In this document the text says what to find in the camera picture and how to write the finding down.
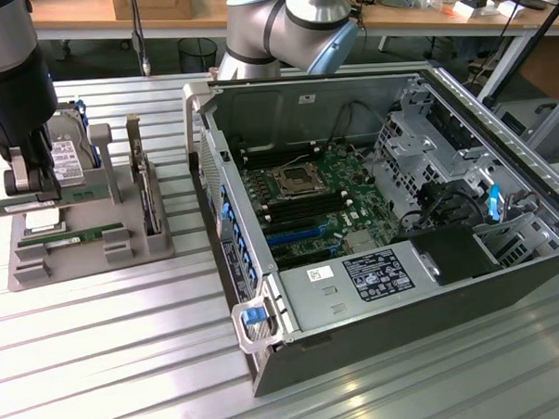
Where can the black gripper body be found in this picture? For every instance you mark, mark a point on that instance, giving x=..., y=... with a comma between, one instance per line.
x=15, y=107

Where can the green RAM stick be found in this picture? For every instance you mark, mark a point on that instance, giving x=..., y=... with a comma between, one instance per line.
x=81, y=194
x=86, y=234

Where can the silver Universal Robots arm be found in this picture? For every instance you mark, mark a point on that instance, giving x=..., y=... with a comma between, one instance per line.
x=299, y=14

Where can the black RAM slot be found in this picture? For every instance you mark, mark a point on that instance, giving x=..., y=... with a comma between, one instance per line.
x=307, y=210
x=277, y=150
x=282, y=160
x=302, y=199

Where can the hard disk with blue rails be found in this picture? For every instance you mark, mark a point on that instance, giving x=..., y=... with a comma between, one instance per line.
x=70, y=149

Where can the silver CPU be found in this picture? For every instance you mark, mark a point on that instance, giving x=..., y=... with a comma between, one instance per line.
x=43, y=222

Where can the graphics card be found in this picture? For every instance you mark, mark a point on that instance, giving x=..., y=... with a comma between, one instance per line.
x=144, y=178

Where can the grey parts rack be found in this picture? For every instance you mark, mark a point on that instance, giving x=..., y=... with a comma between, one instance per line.
x=92, y=266

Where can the black mesh waste bin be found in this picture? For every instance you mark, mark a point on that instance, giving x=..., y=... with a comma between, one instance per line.
x=197, y=54

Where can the CPU socket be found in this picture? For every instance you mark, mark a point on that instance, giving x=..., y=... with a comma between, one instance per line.
x=293, y=182

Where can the blue case latch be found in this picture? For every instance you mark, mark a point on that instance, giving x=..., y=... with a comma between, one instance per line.
x=252, y=316

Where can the blue expansion slot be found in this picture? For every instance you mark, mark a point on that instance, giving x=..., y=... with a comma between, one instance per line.
x=299, y=235

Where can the green motherboard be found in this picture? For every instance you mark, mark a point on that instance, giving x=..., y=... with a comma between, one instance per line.
x=348, y=192

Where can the grey power supply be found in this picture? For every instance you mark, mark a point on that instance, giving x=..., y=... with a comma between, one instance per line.
x=339, y=299

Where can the silver chipset heatsink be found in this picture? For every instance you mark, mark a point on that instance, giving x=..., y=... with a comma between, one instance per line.
x=362, y=241

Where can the metal disk bay cage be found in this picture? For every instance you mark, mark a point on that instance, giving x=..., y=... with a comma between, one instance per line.
x=421, y=157

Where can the open black PC case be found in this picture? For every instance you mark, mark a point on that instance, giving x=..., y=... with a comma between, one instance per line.
x=405, y=324

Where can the cluttered wooden desk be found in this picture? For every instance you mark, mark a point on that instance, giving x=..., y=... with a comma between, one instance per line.
x=438, y=24

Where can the black plastic shroud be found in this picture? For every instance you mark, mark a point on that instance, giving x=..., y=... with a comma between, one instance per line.
x=453, y=255

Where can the white small box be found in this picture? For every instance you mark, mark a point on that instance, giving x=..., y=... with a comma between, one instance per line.
x=470, y=8
x=511, y=8

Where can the black tripod leg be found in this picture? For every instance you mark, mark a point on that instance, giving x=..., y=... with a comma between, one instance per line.
x=523, y=52

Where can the grey computer case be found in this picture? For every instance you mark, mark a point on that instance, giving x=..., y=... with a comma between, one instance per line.
x=535, y=124

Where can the large brown cardboard box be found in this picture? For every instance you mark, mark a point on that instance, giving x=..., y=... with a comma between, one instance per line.
x=549, y=68

